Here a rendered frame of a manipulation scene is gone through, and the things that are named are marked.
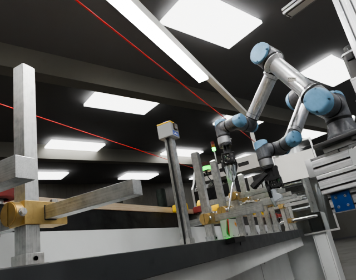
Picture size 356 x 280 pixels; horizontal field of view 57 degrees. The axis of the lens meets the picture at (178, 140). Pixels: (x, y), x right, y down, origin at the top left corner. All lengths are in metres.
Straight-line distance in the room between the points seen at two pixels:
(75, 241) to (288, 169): 3.50
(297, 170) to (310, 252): 0.98
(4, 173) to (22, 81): 0.44
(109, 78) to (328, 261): 3.63
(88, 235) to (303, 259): 3.54
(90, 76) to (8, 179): 4.29
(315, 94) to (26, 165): 1.33
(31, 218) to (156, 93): 4.54
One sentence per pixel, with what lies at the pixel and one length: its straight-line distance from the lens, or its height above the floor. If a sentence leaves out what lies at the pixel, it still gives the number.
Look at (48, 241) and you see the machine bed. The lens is 1.08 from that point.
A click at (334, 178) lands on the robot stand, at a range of 1.66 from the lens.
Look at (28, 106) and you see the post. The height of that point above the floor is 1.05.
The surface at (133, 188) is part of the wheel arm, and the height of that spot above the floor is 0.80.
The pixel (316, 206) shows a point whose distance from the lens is 4.27.
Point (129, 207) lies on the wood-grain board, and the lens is 1.41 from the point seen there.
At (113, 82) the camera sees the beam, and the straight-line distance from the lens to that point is 4.85.
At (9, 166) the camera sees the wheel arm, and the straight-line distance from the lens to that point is 0.46.
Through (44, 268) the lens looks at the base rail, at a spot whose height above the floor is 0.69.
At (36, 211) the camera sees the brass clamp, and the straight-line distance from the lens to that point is 0.77.
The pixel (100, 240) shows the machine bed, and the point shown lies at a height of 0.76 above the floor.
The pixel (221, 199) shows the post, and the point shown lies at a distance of 1.84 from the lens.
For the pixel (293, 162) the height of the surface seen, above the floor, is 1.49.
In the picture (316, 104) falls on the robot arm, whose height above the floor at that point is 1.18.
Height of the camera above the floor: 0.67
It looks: 19 degrees up
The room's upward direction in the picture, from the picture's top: 10 degrees counter-clockwise
